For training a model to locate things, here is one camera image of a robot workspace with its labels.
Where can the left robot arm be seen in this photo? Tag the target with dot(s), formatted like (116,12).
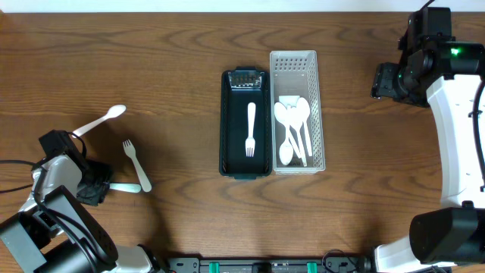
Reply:
(53,231)

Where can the white fork tines down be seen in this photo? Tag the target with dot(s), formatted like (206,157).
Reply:
(250,141)

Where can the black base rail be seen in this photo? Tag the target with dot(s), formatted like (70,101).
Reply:
(334,261)

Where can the black plastic basket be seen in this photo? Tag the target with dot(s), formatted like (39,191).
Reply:
(239,87)

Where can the white spoon thin handle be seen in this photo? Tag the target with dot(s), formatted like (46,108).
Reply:
(286,149)

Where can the clear plastic basket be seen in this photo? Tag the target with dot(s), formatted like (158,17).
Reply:
(295,73)

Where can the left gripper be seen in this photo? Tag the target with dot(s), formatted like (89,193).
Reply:
(95,183)

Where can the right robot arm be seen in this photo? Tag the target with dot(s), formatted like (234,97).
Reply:
(438,72)

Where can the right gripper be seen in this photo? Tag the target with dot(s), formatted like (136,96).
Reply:
(381,81)

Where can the white fork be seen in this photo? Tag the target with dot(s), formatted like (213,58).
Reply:
(128,188)
(130,151)

